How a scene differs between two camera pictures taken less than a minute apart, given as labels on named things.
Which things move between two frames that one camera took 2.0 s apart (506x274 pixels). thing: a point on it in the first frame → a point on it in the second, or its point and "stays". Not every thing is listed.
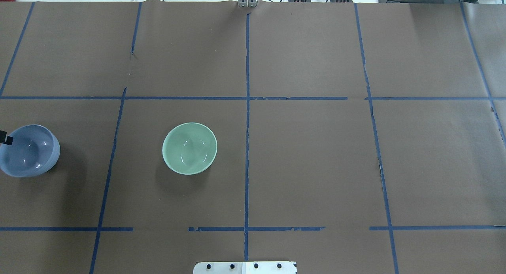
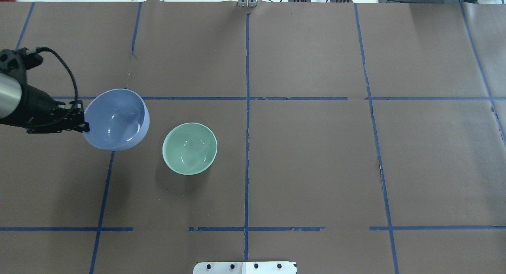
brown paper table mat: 352,138 stays
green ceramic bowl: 189,148 stays
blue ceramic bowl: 35,150 → 118,119
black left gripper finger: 5,139 → 38,112
